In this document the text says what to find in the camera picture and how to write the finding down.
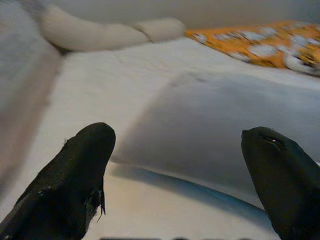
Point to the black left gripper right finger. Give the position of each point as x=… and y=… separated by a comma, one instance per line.
x=287, y=187

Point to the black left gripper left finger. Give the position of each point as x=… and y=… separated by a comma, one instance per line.
x=62, y=187

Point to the grey velvet pillow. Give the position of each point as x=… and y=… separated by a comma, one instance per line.
x=212, y=125

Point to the white quilted mattress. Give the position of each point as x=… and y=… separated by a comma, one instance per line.
x=112, y=87

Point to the yellow cartoon egg blanket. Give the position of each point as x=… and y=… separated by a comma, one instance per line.
x=262, y=47

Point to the cream bolster pillow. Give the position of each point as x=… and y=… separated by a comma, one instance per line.
x=87, y=35
x=162, y=28

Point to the beige padded bed frame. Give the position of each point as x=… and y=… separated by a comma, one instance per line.
x=22, y=87

